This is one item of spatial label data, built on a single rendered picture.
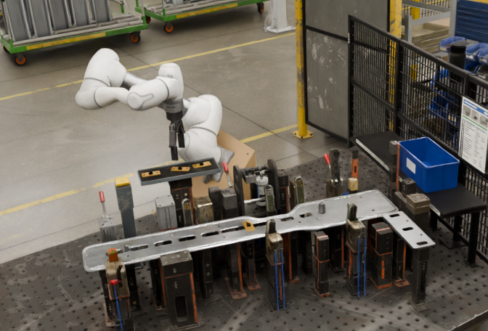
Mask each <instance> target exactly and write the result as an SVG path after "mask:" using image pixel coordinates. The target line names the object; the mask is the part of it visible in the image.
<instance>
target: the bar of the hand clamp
mask: <svg viewBox="0 0 488 331"><path fill-rule="evenodd" d="M339 155H340V152H339V151H338V149H337V148H335V149H331V150H330V169H331V179H332V180H333V186H335V177H334V176H337V180H338V185H341V179H340V167H339Z"/></svg>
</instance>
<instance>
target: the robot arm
mask: <svg viewBox="0 0 488 331"><path fill-rule="evenodd" d="M183 91H184V85H183V78H182V73H181V70H180V68H179V66H178V65H176V64H174V63H166V64H163V65H161V67H160V69H159V71H158V76H157V78H156V79H154V80H151V81H147V80H145V79H143V78H140V77H139V76H137V75H134V74H133V73H130V72H128V71H126V69H125V67H124V66H122V64H121V63H120V62H119V58H118V55H117V54H116V53H115V52H114V51H113V50H111V49H100V50H99V51H98V52H97V53H96V54H95V55H94V56H93V57H92V58H91V60H90V62H89V64H88V67H87V69H86V72H85V76H84V81H83V83H82V85H81V88H80V91H78V93H77V94H76V104H77V105H78V106H80V107H82V108H83V109H86V110H98V109H102V108H103V107H107V106H109V105H111V104H113V103H116V102H119V101H121V102H122V103H124V104H126V105H129V107H130V108H131V109H133V110H137V111H143V110H148V109H150V108H152V107H155V106H157V107H159V108H162V109H164V110H165V111H166V118H167V120H170V121H171V123H170V125H169V146H168V147H170V148H171V159H172V160H179V157H178V154H179V156H180V157H181V158H182V160H184V161H185V162H187V161H192V160H199V159H204V158H212V157H214V158H215V160H216V162H217V163H218V164H219V167H220V168H221V172H220V173H213V174H208V175H204V177H203V180H202V182H203V183H204V184H207V183H208V182H209V181H210V179H211V178H213V179H215V181H217V182H220V181H221V178H222V175H223V173H224V168H223V165H222V163H223V162H226V163H227V165H228V164H229V162H230V161H231V159H232V157H233V156H234V155H235V153H234V152H233V151H229V150H226V149H224V148H222V147H220V146H219V145H218V144H217V141H216V138H217V134H218V132H219V128H220V125H221V118H222V106H221V102H220V101H219V99H218V98H217V97H215V96H213V95H210V94H204V95H201V96H199V97H198V98H196V97H192V98H189V99H185V98H184V97H183ZM183 123H184V124H185V125H186V126H187V127H188V128H189V131H186V132H185V131H184V125H183ZM176 137H178V139H177V140H176Z"/></svg>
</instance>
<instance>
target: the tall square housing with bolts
mask: <svg viewBox="0 0 488 331"><path fill-rule="evenodd" d="M155 207H156V213H157V222H158V226H159V228H160V232H163V231H167V230H171V229H177V228H178V226H177V221H176V209H175V203H174V200H173V197H172V196H171V195H165V196H161V197H155ZM171 243H172V241H166V242H162V243H161V244H160V245H167V244H171Z"/></svg>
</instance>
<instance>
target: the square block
mask: <svg viewBox="0 0 488 331"><path fill-rule="evenodd" d="M406 207H407V212H406V215H407V216H408V217H409V218H410V219H411V220H412V221H413V222H414V223H415V224H417V225H418V226H419V227H420V228H421V229H422V230H423V231H424V232H425V233H426V234H427V235H428V214H429V211H430V199H429V198H428V197H426V196H425V195H424V194H423V193H422V192H419V193H415V194H411V195H407V200H406ZM413 260H414V258H413V257H412V249H411V248H410V247H409V246H408V245H407V243H406V256H405V266H406V267H407V268H408V269H409V270H410V271H411V272H413Z"/></svg>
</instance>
